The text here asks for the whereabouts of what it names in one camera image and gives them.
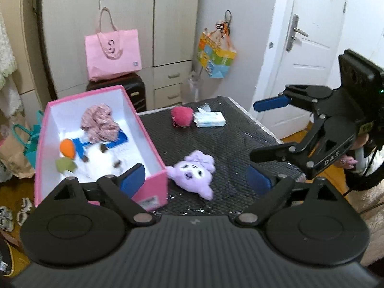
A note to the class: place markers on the white grey sneaker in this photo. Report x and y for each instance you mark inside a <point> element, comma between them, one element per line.
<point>24,211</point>
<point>6,219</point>

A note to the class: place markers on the green makeup sponge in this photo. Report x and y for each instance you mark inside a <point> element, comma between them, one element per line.
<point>64,165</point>

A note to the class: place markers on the white door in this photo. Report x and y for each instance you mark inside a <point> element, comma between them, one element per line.
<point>312,54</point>

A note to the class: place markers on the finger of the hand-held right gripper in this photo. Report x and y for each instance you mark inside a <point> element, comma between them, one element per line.
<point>270,103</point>
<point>276,153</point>

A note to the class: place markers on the white wipes packet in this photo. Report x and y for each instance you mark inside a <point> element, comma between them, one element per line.
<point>210,120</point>

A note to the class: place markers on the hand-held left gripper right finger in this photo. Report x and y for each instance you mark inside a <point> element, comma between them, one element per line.
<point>258,180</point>

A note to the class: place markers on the pink cardboard box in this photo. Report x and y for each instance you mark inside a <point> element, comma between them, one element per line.
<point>157,186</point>

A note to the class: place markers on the beige fluffy rug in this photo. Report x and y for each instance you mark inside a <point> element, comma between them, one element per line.
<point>376,225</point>

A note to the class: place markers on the black bubble wrap mat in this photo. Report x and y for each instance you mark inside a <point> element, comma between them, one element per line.
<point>234,138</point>

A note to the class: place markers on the pink tote bag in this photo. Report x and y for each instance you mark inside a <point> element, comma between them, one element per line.
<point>114,54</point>

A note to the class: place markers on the brown paper bag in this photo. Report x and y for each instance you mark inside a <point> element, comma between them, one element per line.
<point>15,159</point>

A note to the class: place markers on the pink fluffy pompom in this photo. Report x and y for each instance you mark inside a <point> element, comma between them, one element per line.
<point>181,115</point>

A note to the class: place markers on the black suitcase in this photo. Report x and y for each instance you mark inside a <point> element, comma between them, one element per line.
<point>136,91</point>

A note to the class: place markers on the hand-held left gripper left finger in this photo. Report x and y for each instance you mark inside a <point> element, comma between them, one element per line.
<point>133,180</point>

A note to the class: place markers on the purple plush toy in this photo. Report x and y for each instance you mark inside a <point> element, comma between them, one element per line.
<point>192,174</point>

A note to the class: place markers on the pink floral cloth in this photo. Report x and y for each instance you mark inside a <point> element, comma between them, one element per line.
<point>99,123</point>

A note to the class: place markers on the clear plastic bag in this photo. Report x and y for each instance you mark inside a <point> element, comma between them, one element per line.
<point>195,85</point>

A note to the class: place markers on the person's right hand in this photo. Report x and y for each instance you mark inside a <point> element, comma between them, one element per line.
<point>350,161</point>

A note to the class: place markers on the beige wardrobe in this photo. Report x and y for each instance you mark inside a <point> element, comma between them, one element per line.
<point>171,21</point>

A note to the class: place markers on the teal shopping bag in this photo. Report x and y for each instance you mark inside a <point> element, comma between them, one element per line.
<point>31,147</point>

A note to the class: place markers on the orange makeup sponge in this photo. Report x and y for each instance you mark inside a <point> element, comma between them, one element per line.
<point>67,148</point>

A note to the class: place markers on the colourful gift bag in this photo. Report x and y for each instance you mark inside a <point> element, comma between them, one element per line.
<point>216,60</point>

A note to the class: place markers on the white plush toy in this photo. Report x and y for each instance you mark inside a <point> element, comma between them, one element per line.
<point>96,163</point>

